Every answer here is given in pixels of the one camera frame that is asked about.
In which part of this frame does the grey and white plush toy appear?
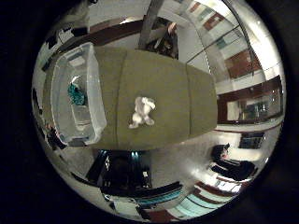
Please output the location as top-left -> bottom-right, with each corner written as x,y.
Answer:
128,96 -> 157,130

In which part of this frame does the teal and black zebra plush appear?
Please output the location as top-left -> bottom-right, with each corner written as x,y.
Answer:
67,83 -> 88,106

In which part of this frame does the clear plastic storage container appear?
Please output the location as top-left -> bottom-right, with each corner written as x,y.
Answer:
50,41 -> 108,147

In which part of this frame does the black equipment cart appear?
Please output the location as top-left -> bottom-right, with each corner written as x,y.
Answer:
87,150 -> 153,190

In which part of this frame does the grey metal pole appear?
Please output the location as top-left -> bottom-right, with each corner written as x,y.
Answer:
137,0 -> 165,50

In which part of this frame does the black floor equipment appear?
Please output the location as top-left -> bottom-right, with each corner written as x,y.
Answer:
45,124 -> 68,151

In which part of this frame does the person in dark clothes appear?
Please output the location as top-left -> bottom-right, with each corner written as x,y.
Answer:
209,143 -> 256,182

